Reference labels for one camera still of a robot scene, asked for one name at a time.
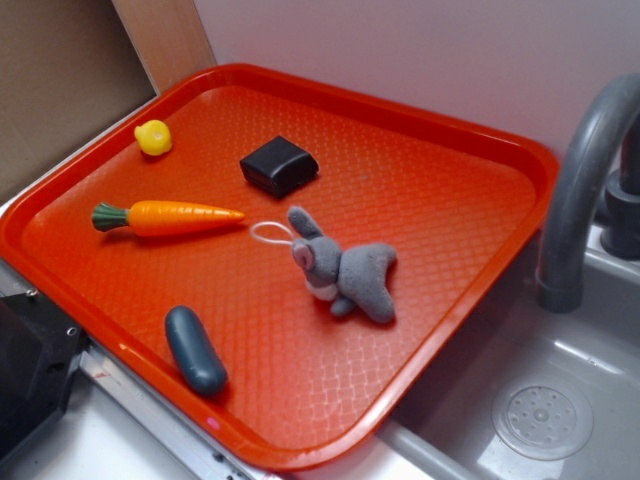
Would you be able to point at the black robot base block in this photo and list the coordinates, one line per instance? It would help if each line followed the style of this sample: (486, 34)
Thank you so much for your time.
(41, 346)

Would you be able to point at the orange plastic tray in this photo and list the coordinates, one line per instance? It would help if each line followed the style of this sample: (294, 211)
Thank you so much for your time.
(458, 201)

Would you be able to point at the gray plush bunny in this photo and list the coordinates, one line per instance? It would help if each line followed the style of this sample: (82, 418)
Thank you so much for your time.
(350, 279)

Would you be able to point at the black rectangular block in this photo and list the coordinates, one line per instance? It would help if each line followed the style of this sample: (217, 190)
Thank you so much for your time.
(279, 167)

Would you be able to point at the dark gray toy pickle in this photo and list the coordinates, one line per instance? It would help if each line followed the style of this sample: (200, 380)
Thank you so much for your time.
(196, 358)

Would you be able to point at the orange toy carrot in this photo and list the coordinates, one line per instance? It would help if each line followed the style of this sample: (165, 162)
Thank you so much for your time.
(150, 218)

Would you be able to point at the yellow rubber duck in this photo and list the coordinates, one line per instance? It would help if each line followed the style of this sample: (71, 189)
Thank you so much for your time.
(153, 137)

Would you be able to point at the gray toy faucet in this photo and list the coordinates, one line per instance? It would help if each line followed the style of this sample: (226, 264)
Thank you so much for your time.
(600, 168)

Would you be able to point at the gray toy sink basin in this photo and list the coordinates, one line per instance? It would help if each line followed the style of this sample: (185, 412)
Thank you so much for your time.
(522, 393)

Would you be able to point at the brown cardboard panel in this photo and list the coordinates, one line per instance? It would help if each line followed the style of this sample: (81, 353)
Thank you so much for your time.
(71, 69)

